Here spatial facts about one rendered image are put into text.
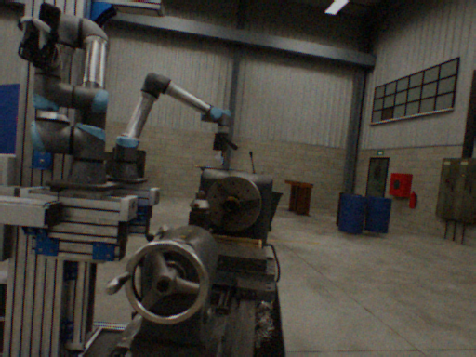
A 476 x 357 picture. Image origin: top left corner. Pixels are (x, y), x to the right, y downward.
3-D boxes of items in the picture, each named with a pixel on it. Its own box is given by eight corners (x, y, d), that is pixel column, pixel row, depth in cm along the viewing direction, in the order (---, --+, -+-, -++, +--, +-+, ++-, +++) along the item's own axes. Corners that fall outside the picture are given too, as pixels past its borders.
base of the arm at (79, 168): (59, 180, 124) (61, 155, 124) (76, 179, 139) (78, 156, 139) (99, 185, 125) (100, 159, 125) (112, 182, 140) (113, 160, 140)
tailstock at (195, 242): (154, 321, 84) (164, 212, 83) (228, 331, 83) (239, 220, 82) (96, 403, 54) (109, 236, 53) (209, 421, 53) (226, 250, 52)
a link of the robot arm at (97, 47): (111, 46, 139) (106, 123, 110) (83, 39, 134) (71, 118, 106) (113, 19, 130) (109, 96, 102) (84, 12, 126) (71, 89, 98)
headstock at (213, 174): (206, 217, 260) (212, 168, 258) (266, 223, 257) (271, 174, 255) (191, 231, 201) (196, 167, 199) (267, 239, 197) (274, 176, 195)
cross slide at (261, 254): (163, 246, 134) (164, 236, 134) (266, 259, 131) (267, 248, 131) (149, 257, 117) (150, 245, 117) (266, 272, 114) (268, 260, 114)
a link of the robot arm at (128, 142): (113, 159, 173) (115, 134, 173) (114, 158, 186) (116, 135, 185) (137, 161, 178) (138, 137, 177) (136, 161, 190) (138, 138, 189)
